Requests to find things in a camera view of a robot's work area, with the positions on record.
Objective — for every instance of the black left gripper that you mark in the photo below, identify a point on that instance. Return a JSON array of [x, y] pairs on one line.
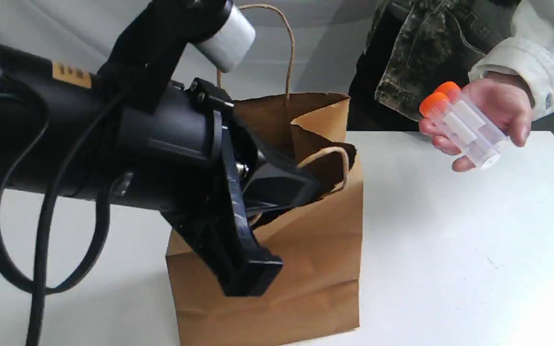
[[188, 139]]

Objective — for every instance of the brown paper bag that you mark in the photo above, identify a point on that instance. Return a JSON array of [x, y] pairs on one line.
[[316, 293]]

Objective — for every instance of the orange-capped clear tube front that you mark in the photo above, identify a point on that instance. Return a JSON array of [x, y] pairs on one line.
[[438, 108]]

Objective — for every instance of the orange-capped clear tube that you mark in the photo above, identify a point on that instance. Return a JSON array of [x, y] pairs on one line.
[[472, 115], [438, 108]]

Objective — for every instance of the white-sleeved forearm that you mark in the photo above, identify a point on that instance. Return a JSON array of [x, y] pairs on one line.
[[528, 53]]

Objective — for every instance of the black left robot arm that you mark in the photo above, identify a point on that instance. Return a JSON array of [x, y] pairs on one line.
[[45, 107]]

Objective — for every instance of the person's hand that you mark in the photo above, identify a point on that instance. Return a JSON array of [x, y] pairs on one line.
[[504, 99]]

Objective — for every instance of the person's camouflage jacket torso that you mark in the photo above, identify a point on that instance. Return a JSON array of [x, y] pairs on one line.
[[413, 47]]

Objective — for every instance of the white cylinder camera mount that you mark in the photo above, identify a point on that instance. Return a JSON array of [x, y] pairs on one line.
[[228, 46]]

